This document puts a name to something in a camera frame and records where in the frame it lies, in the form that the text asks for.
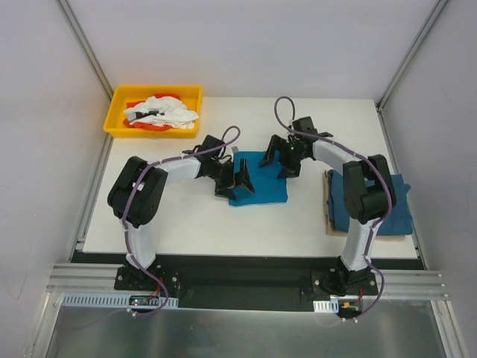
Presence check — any white t-shirt in bin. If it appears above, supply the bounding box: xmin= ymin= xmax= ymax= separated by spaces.
xmin=122 ymin=95 xmax=200 ymax=131

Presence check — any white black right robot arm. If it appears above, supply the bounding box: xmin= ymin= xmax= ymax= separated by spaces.
xmin=259 ymin=116 xmax=396 ymax=296

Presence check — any right vertical aluminium post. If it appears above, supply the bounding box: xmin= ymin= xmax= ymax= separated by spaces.
xmin=376 ymin=0 xmax=451 ymax=113

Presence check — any left vertical aluminium post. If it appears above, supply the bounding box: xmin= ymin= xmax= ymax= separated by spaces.
xmin=55 ymin=0 xmax=113 ymax=101

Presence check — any vertical aluminium post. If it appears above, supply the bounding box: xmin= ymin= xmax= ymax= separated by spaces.
xmin=376 ymin=0 xmax=451 ymax=113
xmin=55 ymin=0 xmax=113 ymax=101

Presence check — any aluminium frame rail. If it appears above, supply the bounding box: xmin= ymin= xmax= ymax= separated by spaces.
xmin=47 ymin=263 xmax=451 ymax=301

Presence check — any teal t-shirt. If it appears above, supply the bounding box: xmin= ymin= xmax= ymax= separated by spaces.
xmin=229 ymin=151 xmax=288 ymax=207

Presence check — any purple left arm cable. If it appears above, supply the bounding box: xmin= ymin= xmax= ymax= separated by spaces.
xmin=121 ymin=125 xmax=241 ymax=318

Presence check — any white slotted cable duct left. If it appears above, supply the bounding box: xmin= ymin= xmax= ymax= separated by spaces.
xmin=62 ymin=293 xmax=179 ymax=310

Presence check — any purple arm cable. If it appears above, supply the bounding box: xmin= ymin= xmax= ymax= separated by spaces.
xmin=121 ymin=125 xmax=241 ymax=318
xmin=274 ymin=95 xmax=397 ymax=324

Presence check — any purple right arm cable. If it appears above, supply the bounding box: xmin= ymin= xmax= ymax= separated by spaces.
xmin=274 ymin=95 xmax=397 ymax=324

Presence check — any white slotted cable duct right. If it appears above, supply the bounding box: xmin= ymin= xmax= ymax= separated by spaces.
xmin=313 ymin=299 xmax=339 ymax=314

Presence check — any yellow plastic bin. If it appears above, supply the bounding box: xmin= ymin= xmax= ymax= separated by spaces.
xmin=103 ymin=84 xmax=203 ymax=139

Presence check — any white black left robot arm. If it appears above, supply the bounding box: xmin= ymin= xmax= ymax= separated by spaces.
xmin=107 ymin=135 xmax=255 ymax=290

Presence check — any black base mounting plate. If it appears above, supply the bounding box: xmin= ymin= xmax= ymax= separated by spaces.
xmin=114 ymin=260 xmax=379 ymax=310

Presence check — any orange t-shirt in bin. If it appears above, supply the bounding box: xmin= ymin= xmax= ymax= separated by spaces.
xmin=125 ymin=92 xmax=183 ymax=132

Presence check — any white slotted cable duct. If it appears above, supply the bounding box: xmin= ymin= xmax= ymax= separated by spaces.
xmin=313 ymin=299 xmax=339 ymax=314
xmin=62 ymin=293 xmax=179 ymax=310

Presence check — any folded dark blue t-shirt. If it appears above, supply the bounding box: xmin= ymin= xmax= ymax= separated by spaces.
xmin=326 ymin=169 xmax=414 ymax=236

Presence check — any brown cardboard sheet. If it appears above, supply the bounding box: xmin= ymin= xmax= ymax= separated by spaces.
xmin=321 ymin=169 xmax=407 ymax=242

